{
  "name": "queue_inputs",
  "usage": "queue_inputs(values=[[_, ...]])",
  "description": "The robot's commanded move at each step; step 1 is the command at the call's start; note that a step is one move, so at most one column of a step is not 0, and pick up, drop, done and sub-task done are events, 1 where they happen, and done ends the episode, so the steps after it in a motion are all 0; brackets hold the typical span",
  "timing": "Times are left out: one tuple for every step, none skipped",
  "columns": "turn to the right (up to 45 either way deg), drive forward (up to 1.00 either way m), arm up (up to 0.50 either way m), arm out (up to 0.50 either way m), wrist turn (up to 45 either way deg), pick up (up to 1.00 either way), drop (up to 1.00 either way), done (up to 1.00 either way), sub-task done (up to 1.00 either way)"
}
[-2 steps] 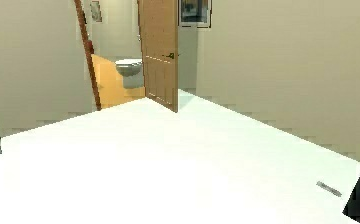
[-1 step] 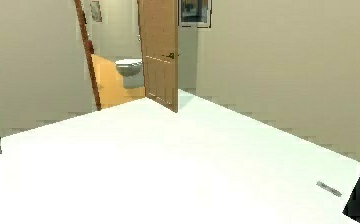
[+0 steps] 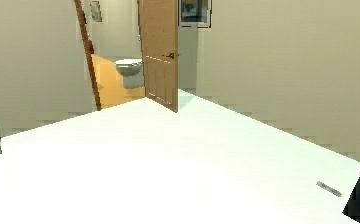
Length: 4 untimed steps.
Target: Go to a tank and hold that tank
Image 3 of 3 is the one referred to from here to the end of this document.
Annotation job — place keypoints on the grey white toilet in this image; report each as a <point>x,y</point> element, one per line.
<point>130,68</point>

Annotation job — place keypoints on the brown wooden room door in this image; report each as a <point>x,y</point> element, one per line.
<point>159,40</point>

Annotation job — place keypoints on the grey flat remote control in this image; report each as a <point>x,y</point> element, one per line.
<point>328,188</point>

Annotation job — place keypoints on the brown wooden door frame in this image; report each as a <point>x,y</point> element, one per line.
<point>88,53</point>

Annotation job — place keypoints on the small framed wall picture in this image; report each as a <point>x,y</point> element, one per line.
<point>96,11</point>

